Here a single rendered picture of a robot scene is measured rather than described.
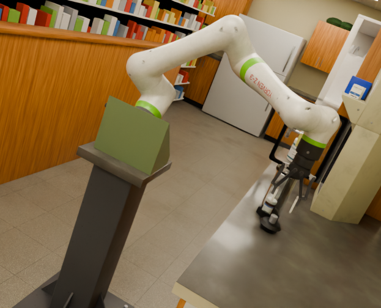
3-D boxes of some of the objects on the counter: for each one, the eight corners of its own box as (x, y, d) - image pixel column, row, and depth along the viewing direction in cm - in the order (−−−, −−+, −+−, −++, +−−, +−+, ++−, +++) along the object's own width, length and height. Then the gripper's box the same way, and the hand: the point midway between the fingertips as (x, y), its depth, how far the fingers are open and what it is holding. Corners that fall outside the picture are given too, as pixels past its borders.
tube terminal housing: (357, 212, 221) (433, 82, 196) (358, 234, 191) (449, 84, 166) (314, 191, 227) (383, 63, 202) (309, 210, 198) (389, 62, 172)
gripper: (332, 165, 151) (305, 216, 158) (282, 142, 156) (258, 192, 164) (331, 170, 144) (303, 223, 152) (279, 145, 149) (254, 197, 157)
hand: (283, 201), depth 157 cm, fingers open, 7 cm apart
